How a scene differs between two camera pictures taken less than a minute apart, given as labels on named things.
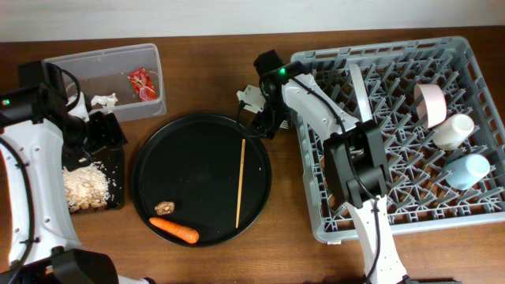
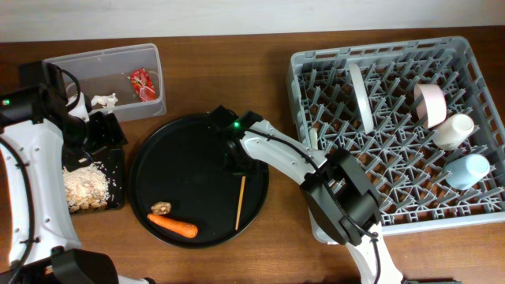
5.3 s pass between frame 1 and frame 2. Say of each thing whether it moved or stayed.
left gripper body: stayed
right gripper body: moved
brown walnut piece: stayed
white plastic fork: moved
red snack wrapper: stayed
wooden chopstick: stayed
